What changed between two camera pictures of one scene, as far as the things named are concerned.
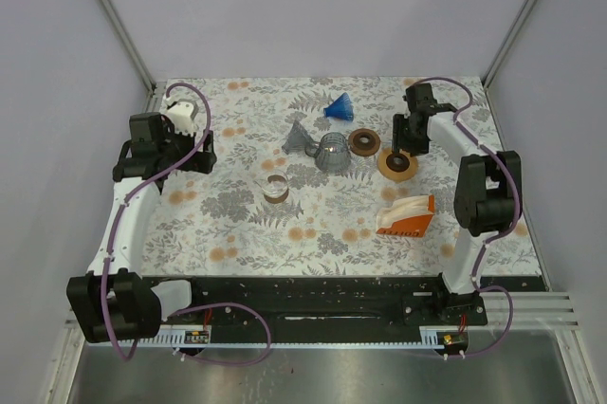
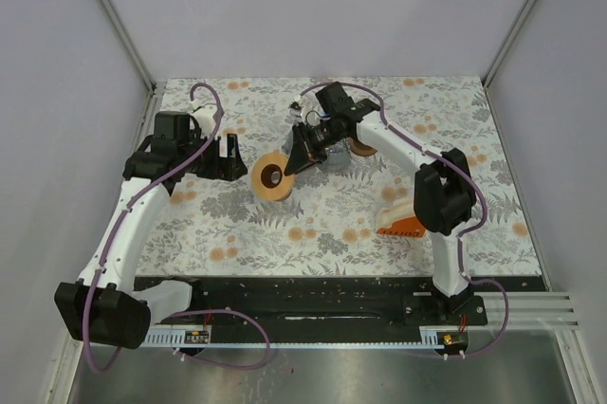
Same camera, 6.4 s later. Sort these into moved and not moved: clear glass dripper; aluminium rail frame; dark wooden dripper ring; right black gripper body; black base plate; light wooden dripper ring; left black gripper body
Moved: light wooden dripper ring; right black gripper body; left black gripper body
Not moved: clear glass dripper; aluminium rail frame; black base plate; dark wooden dripper ring
